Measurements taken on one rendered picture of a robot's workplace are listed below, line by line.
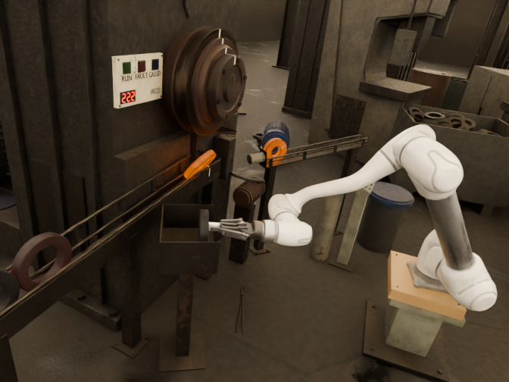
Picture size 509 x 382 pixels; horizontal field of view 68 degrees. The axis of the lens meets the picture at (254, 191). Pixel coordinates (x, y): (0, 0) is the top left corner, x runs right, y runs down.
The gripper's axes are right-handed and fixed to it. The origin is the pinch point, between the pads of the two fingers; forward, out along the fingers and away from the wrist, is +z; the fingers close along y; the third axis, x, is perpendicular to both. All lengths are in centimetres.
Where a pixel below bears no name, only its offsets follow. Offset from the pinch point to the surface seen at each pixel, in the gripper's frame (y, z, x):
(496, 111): 253, -351, 32
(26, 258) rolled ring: -27, 55, 2
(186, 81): 32, 15, 46
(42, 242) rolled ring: -23, 52, 4
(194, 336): 8, -4, -68
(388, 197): 78, -128, -15
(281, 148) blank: 80, -47, 8
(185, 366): -8, 1, -68
